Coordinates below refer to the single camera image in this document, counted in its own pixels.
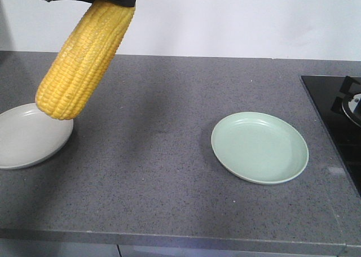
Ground yellow corn cob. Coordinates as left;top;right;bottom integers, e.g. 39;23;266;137
36;0;135;120

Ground black gas stove top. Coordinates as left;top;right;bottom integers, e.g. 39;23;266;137
301;75;360;195

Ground gas burner with grate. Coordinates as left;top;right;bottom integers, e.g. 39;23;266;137
331;76;360;127

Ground grey lower cabinet doors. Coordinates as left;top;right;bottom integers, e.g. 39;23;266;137
0;241;361;257

